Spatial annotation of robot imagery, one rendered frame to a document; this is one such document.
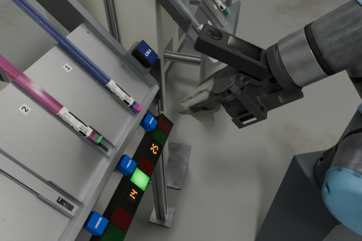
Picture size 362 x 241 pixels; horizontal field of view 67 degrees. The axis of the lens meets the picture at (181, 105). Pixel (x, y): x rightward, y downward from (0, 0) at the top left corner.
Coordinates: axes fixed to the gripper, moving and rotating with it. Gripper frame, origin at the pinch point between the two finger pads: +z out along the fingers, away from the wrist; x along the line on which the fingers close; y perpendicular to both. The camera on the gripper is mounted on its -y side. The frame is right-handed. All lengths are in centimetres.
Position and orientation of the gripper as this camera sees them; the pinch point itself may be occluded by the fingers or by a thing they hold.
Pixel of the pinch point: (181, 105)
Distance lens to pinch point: 51.2
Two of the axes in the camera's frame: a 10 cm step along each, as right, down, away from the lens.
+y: 6.6, 6.6, 3.5
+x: 2.8, -6.5, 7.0
